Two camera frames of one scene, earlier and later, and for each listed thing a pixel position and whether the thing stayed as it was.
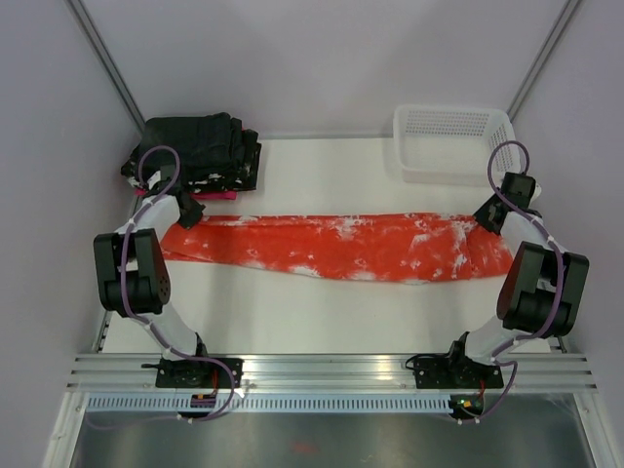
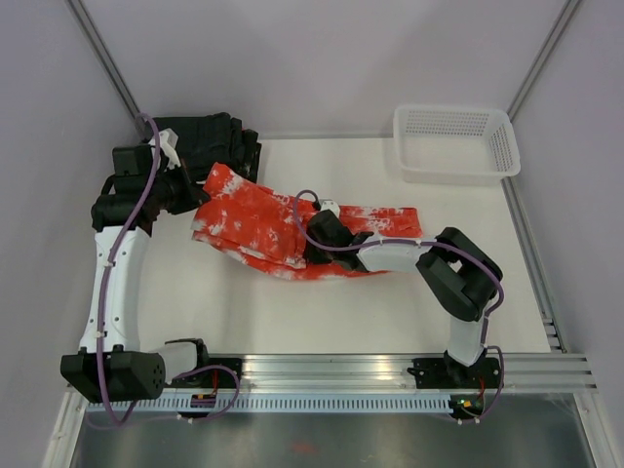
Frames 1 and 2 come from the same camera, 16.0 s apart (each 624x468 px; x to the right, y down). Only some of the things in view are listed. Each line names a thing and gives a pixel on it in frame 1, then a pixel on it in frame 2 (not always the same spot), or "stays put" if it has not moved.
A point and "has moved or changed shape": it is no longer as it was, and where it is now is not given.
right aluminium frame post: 543,58 stays put
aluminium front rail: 535,373 stays put
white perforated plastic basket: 454,145 stays put
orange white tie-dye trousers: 404,248 has moved or changed shape
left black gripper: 194,218 to 192,195
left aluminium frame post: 82,14 stays put
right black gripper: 482,215 to 313,255
